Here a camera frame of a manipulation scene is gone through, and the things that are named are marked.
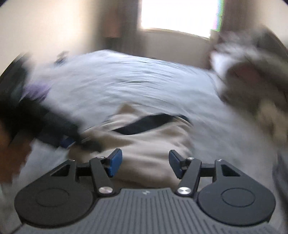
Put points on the beige fleece jacket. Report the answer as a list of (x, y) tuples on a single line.
[(145, 140)]

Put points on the grey right curtain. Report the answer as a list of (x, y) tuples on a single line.
[(238, 16)]

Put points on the purple folded garment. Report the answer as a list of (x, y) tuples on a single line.
[(36, 91)]

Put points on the window with white frame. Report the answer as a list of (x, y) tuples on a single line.
[(194, 17)]

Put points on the grey bed sheet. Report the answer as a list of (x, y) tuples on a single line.
[(93, 86)]

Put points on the grey left curtain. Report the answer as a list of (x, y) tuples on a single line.
[(120, 27)]

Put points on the grey curtain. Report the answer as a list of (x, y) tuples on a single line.
[(120, 27), (238, 16)]

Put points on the folded grey quilt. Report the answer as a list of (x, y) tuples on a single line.
[(252, 69)]

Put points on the small black stand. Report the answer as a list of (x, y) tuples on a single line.
[(61, 57)]

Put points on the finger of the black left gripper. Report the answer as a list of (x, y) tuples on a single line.
[(84, 142)]

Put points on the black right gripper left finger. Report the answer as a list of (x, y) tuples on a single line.
[(102, 170)]

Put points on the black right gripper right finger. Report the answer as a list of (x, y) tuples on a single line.
[(187, 170)]

